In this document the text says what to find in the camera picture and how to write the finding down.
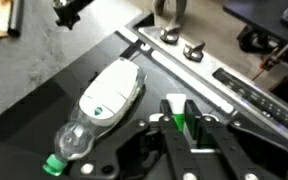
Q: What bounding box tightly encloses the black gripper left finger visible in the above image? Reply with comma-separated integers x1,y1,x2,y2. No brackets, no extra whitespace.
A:
159,98,199,180

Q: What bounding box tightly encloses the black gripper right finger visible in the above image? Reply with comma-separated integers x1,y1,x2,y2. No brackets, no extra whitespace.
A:
184,99,262,180

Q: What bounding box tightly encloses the green marker with white cap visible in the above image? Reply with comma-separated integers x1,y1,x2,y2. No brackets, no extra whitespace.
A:
165,93,188,134

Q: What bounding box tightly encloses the clear bottle with green cap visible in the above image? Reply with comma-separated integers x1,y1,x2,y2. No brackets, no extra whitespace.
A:
42,56,148,177

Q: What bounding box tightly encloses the steel stove knob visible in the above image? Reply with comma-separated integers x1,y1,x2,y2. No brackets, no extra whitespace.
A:
182,40,206,63
159,25,182,45

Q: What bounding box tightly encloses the black robot cart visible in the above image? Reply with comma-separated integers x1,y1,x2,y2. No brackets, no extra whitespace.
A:
221,0,288,105

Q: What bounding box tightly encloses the black glass cooktop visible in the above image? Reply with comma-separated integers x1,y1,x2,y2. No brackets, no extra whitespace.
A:
0,13,288,180

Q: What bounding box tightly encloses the black coffee dripper stand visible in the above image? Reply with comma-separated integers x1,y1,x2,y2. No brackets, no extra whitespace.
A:
51,0,95,31

